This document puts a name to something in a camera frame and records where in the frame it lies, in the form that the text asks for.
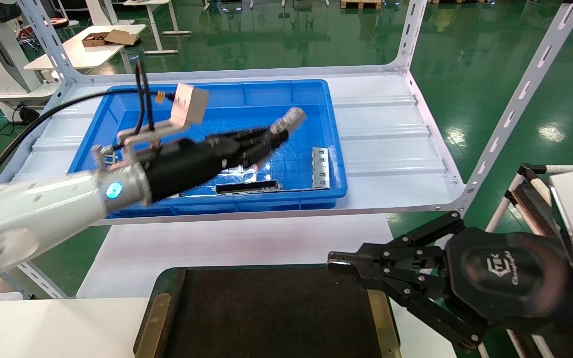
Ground black cart shelf mat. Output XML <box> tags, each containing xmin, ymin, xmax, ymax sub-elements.
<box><xmin>508</xmin><ymin>181</ymin><xmax>566</xmax><ymax>239</ymax></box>

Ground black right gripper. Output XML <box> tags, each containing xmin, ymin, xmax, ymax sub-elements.
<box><xmin>327</xmin><ymin>211</ymin><xmax>573</xmax><ymax>352</ymax></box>

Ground white metal shelf rack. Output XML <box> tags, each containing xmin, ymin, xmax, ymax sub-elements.
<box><xmin>0</xmin><ymin>0</ymin><xmax>573</xmax><ymax>300</ymax></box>

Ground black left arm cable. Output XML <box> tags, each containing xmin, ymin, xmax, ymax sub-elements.
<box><xmin>0</xmin><ymin>60</ymin><xmax>175</xmax><ymax>209</ymax></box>

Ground perforated silver metal bracket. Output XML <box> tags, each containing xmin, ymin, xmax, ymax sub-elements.
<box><xmin>311</xmin><ymin>147</ymin><xmax>331</xmax><ymax>189</ymax></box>

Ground white table with box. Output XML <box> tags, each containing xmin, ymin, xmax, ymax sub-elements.
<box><xmin>23</xmin><ymin>24</ymin><xmax>148</xmax><ymax>75</ymax></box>

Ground black container with brass edges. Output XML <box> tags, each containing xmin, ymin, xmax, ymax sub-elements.
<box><xmin>134</xmin><ymin>266</ymin><xmax>402</xmax><ymax>358</ymax></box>

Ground silver camera mount bracket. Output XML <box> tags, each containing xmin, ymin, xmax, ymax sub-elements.
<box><xmin>92</xmin><ymin>117</ymin><xmax>190</xmax><ymax>162</ymax></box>

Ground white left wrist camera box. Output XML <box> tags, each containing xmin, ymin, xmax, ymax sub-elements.
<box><xmin>170</xmin><ymin>83</ymin><xmax>210</xmax><ymax>127</ymax></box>

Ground white desk with legs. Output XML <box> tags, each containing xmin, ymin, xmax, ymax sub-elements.
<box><xmin>85</xmin><ymin>0</ymin><xmax>192</xmax><ymax>55</ymax></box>

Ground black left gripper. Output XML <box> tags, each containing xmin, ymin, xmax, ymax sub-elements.
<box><xmin>142</xmin><ymin>127</ymin><xmax>290</xmax><ymax>203</ymax></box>

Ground flat open cardboard box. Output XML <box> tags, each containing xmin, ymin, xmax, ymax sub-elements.
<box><xmin>82</xmin><ymin>29</ymin><xmax>140</xmax><ymax>48</ymax></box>

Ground white machine pedestal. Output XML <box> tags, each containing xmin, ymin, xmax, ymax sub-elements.
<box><xmin>0</xmin><ymin>0</ymin><xmax>61</xmax><ymax>107</ymax></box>

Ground long metal channel part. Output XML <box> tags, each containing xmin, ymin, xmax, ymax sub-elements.
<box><xmin>214</xmin><ymin>180</ymin><xmax>282</xmax><ymax>195</ymax></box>

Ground blue plastic bin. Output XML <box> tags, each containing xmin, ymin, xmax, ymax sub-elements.
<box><xmin>67</xmin><ymin>79</ymin><xmax>349</xmax><ymax>219</ymax></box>

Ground white tube frame cart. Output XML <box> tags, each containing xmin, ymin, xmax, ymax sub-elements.
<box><xmin>485</xmin><ymin>163</ymin><xmax>573</xmax><ymax>358</ymax></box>

